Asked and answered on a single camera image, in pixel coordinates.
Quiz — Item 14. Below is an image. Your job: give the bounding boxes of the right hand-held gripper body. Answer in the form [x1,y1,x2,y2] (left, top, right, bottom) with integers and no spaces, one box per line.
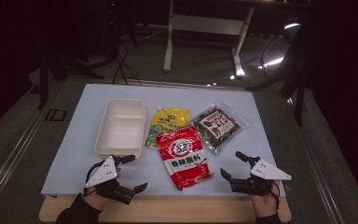
[229,158,293,197]

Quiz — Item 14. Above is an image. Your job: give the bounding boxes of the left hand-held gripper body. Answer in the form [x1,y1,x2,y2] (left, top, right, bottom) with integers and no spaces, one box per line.
[84,155,136,205]

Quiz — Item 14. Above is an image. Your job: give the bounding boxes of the white two-compartment lunch box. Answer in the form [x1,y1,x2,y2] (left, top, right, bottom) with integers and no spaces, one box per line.
[94,98,147,162]

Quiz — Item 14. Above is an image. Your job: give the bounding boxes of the clear dried seaweed packet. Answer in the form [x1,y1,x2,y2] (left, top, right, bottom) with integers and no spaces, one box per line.
[190,101,251,155]

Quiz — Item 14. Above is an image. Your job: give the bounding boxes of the red seasoning packet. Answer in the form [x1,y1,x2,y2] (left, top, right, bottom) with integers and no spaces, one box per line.
[156,125,213,191]

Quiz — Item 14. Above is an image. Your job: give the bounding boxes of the person's left hand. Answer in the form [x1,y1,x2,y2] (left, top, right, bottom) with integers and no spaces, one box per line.
[83,186,115,213]

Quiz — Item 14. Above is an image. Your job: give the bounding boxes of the person's right hand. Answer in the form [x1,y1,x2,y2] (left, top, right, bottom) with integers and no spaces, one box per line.
[250,186,281,218]

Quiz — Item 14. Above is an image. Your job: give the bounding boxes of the yellow sauce pouch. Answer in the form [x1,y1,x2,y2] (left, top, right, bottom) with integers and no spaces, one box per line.
[145,105,192,149]

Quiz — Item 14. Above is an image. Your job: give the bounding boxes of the black chair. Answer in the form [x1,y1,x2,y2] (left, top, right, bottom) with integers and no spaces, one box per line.
[246,18,313,127]

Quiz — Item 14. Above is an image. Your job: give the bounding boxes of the black stand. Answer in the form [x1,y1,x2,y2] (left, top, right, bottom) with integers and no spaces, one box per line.
[36,46,64,110]

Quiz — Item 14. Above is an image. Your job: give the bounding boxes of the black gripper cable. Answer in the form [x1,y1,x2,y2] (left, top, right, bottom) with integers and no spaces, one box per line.
[268,180,282,213]
[83,161,106,197]

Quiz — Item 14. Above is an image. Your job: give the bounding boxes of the black floor cables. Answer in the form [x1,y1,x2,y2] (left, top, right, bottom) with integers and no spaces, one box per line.
[111,40,143,87]

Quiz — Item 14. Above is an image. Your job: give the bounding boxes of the white desk frame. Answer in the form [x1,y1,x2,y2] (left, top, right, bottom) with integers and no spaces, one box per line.
[162,0,255,78]

